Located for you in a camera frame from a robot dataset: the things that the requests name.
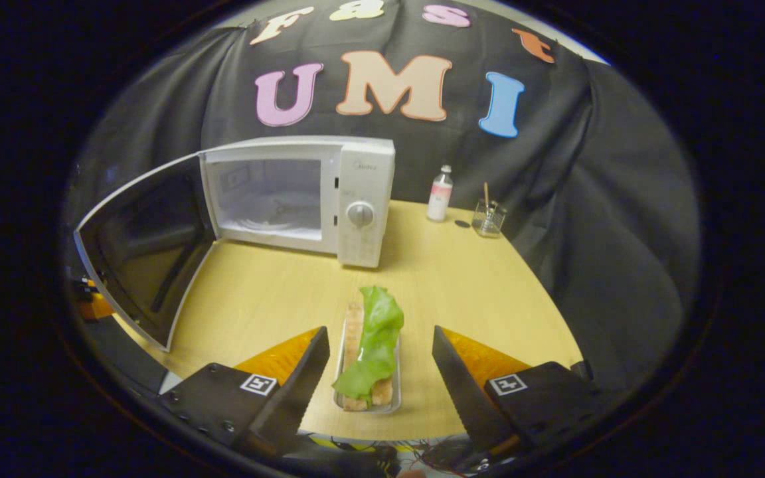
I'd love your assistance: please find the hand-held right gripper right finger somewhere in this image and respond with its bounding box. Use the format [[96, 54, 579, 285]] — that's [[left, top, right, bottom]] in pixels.
[[432, 325, 616, 459]]

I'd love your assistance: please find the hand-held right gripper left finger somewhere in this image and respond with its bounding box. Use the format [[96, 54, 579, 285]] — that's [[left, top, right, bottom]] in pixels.
[[155, 325, 331, 459]]

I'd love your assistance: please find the green lettuce leaf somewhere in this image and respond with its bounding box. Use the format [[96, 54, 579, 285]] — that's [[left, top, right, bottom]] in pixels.
[[333, 285, 405, 407]]

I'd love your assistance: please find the white microwave oven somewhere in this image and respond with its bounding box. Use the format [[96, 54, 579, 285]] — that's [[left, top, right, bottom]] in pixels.
[[74, 136, 396, 353]]

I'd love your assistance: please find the clear plastic tray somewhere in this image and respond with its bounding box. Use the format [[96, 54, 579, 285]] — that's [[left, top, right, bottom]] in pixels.
[[333, 315, 402, 416]]

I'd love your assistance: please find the square glass jar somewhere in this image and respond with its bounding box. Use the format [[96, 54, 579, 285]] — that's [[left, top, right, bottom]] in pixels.
[[472, 199, 508, 238]]

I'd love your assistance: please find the small clear plastic bottle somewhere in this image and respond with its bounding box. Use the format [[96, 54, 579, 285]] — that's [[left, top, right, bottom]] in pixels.
[[426, 165, 454, 222]]

